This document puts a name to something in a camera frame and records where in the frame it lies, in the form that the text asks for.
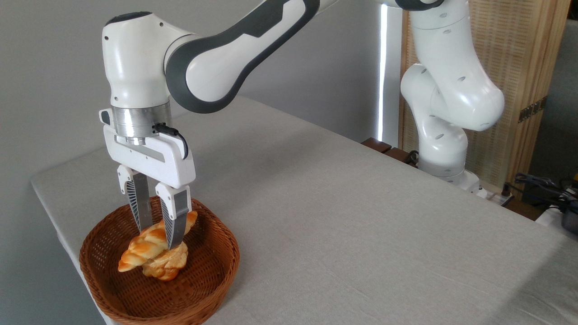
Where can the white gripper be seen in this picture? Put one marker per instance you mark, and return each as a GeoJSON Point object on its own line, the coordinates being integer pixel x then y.
{"type": "Point", "coordinates": [167, 164]}

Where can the long twisted bread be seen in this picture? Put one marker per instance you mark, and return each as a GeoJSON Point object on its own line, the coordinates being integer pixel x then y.
{"type": "Point", "coordinates": [140, 248]}

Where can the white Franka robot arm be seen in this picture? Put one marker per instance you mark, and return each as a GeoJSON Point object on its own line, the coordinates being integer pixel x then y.
{"type": "Point", "coordinates": [235, 63]}

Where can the small round bread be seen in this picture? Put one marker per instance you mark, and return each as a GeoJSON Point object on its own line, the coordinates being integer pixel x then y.
{"type": "Point", "coordinates": [174, 262]}

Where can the brown wicker basket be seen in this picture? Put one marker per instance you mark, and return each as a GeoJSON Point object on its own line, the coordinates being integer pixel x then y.
{"type": "Point", "coordinates": [194, 280]}

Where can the grey tablecloth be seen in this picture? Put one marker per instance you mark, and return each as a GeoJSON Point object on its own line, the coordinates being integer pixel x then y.
{"type": "Point", "coordinates": [361, 234]}

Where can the brown wooden block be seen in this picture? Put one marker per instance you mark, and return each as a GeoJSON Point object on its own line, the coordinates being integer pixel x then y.
{"type": "Point", "coordinates": [377, 145]}
{"type": "Point", "coordinates": [397, 155]}

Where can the white power strip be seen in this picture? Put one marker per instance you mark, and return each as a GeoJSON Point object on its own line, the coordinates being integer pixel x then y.
{"type": "Point", "coordinates": [494, 196]}

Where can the dark metal screen hinge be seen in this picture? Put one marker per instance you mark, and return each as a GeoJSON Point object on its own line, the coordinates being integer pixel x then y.
{"type": "Point", "coordinates": [533, 109]}

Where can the bamboo folding screen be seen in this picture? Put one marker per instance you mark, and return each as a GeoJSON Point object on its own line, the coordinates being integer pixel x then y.
{"type": "Point", "coordinates": [519, 54]}

